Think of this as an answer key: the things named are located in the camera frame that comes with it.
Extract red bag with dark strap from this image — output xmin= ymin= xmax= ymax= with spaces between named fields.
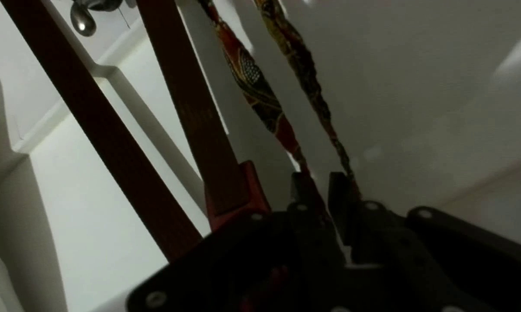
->
xmin=0 ymin=0 xmax=273 ymax=266

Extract brown patterned bag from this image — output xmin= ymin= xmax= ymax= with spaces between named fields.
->
xmin=197 ymin=0 xmax=362 ymax=196

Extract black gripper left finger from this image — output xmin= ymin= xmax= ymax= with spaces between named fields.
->
xmin=126 ymin=172 xmax=348 ymax=312

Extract small silver wall hook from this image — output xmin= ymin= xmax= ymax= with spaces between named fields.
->
xmin=67 ymin=0 xmax=126 ymax=39

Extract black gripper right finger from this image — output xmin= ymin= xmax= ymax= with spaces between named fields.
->
xmin=327 ymin=172 xmax=521 ymax=312

